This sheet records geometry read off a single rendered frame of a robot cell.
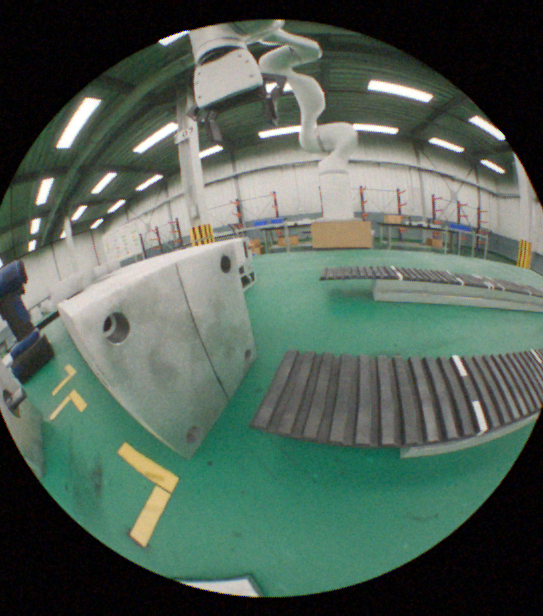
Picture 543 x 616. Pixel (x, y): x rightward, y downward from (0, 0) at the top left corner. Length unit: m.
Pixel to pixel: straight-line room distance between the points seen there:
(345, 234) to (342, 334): 0.52
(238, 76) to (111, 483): 0.43
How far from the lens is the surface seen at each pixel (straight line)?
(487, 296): 0.35
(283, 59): 0.83
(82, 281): 0.48
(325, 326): 0.19
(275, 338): 0.18
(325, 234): 0.66
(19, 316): 0.49
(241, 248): 0.31
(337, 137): 0.78
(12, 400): 0.25
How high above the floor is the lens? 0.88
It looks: 26 degrees down
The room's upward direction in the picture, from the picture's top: 9 degrees counter-clockwise
